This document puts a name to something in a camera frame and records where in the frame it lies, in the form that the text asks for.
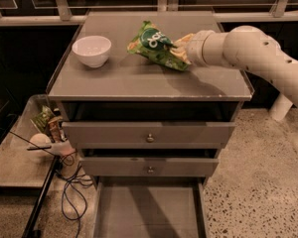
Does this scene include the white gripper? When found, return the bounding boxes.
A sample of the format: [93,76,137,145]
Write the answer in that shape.
[170,30,214,66]

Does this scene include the green rice chip bag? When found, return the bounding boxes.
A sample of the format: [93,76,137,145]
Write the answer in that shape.
[127,21,190,71]

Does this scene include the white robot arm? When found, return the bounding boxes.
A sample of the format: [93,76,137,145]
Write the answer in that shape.
[171,26,298,108]

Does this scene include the grey drawer cabinet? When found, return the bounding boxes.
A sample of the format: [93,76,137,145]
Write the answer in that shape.
[45,10,255,186]

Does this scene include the grey top drawer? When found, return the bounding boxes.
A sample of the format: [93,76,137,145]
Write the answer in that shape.
[63,122,235,149]

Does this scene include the grey drawer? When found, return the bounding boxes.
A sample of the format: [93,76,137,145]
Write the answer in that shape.
[91,179,211,238]
[80,157,219,178]
[63,122,235,149]

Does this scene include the grey middle drawer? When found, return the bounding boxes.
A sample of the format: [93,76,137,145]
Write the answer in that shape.
[80,157,219,178]

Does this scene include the grey bottom drawer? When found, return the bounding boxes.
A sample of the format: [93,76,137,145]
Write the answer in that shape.
[91,179,211,238]

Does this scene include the white ceramic bowl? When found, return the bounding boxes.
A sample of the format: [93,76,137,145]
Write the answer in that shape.
[72,36,111,67]

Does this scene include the brown snack packet in bin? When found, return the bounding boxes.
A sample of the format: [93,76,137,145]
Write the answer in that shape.
[48,116,66,143]

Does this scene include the green snack packet in bin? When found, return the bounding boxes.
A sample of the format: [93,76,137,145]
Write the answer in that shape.
[31,105,55,133]

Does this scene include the white round ball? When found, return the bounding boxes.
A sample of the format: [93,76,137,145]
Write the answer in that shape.
[29,133,52,149]

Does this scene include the clear plastic bin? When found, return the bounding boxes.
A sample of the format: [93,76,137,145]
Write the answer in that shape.
[0,94,55,187]

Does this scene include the black cables on floor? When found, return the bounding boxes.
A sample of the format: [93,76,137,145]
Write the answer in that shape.
[55,151,94,238]

